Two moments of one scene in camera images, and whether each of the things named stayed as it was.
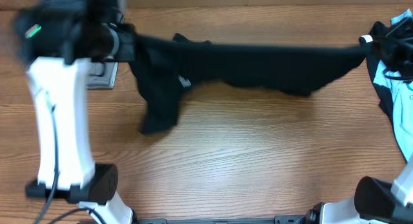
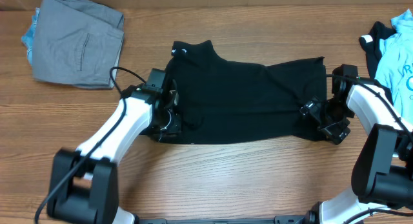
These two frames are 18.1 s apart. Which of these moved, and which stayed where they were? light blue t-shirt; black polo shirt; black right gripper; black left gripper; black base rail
Moved: black right gripper; black left gripper; black polo shirt
Stayed: black base rail; light blue t-shirt
